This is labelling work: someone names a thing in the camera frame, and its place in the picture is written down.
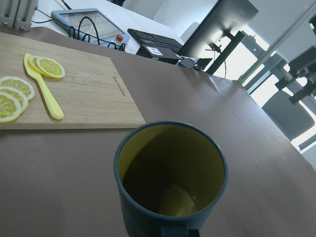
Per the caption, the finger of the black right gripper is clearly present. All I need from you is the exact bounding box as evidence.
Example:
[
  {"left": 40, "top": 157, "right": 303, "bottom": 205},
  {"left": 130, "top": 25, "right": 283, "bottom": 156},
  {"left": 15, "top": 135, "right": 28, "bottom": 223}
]
[{"left": 185, "top": 229, "right": 200, "bottom": 237}]

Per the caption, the blue mug yellow inside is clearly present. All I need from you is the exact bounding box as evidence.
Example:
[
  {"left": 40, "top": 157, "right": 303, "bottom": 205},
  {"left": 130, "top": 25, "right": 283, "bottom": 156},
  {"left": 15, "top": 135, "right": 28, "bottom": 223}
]
[{"left": 114, "top": 121, "right": 228, "bottom": 237}]

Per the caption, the brown table mat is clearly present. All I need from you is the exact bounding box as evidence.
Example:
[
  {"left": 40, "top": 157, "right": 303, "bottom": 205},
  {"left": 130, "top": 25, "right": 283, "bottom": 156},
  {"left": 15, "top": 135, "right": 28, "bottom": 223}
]
[{"left": 0, "top": 27, "right": 316, "bottom": 237}]

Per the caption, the grey office chair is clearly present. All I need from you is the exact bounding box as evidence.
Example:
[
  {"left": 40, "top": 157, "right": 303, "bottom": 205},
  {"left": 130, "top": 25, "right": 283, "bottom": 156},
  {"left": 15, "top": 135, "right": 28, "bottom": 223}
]
[{"left": 262, "top": 90, "right": 315, "bottom": 140}]

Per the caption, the bamboo cutting board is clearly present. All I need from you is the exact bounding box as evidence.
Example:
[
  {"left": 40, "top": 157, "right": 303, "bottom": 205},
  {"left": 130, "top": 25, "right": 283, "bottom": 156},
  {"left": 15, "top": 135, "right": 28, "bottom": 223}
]
[{"left": 0, "top": 33, "right": 145, "bottom": 130}]

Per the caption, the yellow plastic knife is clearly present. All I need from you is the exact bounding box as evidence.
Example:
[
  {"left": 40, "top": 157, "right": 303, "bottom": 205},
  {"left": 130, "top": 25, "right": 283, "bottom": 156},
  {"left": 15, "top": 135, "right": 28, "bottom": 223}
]
[{"left": 23, "top": 53, "right": 64, "bottom": 120}]

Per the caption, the black equipment box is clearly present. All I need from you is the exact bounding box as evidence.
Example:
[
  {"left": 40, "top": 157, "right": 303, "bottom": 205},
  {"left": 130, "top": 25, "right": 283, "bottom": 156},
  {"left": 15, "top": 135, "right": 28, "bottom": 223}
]
[{"left": 136, "top": 44, "right": 179, "bottom": 61}]

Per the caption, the black keyboard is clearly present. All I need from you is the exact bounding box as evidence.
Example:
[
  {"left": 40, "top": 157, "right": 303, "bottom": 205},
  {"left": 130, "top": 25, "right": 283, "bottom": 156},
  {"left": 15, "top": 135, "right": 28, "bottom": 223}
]
[{"left": 127, "top": 28, "right": 182, "bottom": 53}]

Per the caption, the lemon slice row middle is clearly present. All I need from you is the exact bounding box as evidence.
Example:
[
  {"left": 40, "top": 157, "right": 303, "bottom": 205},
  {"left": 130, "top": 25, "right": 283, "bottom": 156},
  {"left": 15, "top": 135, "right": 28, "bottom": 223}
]
[{"left": 0, "top": 86, "right": 28, "bottom": 113}]

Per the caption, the lemon slice row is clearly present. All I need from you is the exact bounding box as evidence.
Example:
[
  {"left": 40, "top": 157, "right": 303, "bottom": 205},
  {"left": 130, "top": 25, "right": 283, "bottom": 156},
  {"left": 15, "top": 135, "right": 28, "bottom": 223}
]
[
  {"left": 0, "top": 92, "right": 21, "bottom": 123},
  {"left": 0, "top": 77, "right": 35, "bottom": 101},
  {"left": 0, "top": 86, "right": 28, "bottom": 113}
]

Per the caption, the lemon slice upper top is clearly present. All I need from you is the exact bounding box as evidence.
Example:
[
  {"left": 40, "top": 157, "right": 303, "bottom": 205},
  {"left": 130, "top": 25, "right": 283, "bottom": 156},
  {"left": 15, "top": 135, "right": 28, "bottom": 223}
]
[{"left": 36, "top": 57, "right": 66, "bottom": 79}]

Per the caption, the lemon slice row near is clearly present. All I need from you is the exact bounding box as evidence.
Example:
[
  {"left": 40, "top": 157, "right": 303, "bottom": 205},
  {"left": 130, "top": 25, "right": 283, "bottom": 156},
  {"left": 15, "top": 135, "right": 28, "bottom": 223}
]
[{"left": 0, "top": 92, "right": 21, "bottom": 123}]

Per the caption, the lemon slice row far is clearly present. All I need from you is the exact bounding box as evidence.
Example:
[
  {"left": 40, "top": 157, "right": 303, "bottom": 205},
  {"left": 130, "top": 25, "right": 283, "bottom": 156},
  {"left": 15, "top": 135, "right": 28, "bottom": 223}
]
[{"left": 0, "top": 77, "right": 35, "bottom": 101}]

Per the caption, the teach pendant tablet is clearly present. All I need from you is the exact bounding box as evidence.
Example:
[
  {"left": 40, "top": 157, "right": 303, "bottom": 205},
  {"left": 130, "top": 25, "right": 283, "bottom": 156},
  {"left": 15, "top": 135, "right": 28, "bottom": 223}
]
[{"left": 51, "top": 8, "right": 130, "bottom": 50}]

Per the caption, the lemon slice upper under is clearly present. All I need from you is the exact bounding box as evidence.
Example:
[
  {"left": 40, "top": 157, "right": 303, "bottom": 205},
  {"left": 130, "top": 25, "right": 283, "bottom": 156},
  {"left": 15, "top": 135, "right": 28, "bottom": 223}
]
[{"left": 28, "top": 55, "right": 43, "bottom": 75}]

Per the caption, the black cable bundle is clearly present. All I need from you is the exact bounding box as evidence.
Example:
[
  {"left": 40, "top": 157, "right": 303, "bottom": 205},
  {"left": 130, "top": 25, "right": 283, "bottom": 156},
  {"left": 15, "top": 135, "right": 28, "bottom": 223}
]
[{"left": 68, "top": 16, "right": 126, "bottom": 52}]

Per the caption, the metal camera stand post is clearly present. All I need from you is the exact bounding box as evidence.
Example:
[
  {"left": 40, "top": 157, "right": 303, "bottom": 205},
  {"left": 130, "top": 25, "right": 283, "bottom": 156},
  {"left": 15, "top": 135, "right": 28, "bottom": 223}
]
[{"left": 0, "top": 0, "right": 39, "bottom": 32}]

